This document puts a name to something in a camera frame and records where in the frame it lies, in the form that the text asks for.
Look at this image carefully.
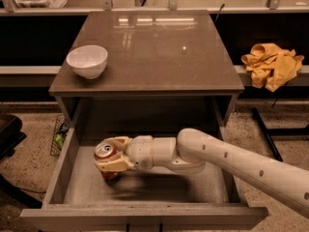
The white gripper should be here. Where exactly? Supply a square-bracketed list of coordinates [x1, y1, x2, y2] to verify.
[95, 135, 154, 172]

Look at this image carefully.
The red coke can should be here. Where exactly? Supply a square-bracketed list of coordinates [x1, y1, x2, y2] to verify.
[94, 140, 118, 180]

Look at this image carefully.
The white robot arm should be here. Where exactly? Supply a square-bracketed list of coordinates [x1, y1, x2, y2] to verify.
[94, 129, 309, 218]

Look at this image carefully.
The open grey top drawer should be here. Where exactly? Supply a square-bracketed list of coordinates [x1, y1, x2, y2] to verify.
[21, 101, 268, 232]

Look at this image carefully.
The grey cabinet with glossy top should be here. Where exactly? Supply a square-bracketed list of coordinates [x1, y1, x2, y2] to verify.
[50, 11, 243, 137]

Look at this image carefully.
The white ceramic bowl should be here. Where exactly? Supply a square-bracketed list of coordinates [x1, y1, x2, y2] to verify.
[66, 45, 108, 79]

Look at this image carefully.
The black office chair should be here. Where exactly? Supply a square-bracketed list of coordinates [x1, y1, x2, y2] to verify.
[0, 114, 42, 209]

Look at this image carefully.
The black metal stand base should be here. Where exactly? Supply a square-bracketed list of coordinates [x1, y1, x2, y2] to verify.
[252, 108, 309, 161]

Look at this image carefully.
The crumpled yellow cloth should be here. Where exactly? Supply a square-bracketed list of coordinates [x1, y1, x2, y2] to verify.
[241, 43, 304, 92]

